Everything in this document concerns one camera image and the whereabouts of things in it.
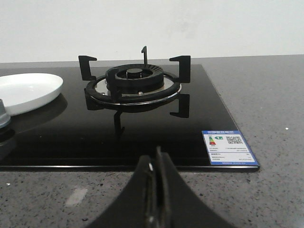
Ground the energy label sticker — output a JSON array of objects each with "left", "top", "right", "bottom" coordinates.
[{"left": 202, "top": 131, "right": 259, "bottom": 166}]

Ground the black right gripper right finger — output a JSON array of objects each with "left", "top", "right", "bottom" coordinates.
[{"left": 156, "top": 146, "right": 233, "bottom": 228}]

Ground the black right pan support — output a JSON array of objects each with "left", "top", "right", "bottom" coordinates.
[{"left": 78, "top": 46, "right": 191, "bottom": 109}]

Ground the white round plate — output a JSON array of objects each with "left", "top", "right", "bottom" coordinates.
[{"left": 0, "top": 73, "right": 64, "bottom": 116}]

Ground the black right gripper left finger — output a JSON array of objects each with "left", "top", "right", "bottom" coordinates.
[{"left": 88, "top": 155, "right": 157, "bottom": 228}]

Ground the silver right control knob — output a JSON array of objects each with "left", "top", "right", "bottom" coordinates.
[{"left": 0, "top": 99, "right": 11, "bottom": 129}]

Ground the black glass gas cooktop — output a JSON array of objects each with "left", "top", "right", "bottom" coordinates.
[{"left": 0, "top": 65, "right": 260, "bottom": 172}]

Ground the black right gas burner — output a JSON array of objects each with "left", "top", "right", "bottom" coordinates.
[{"left": 115, "top": 64, "right": 164, "bottom": 94}]

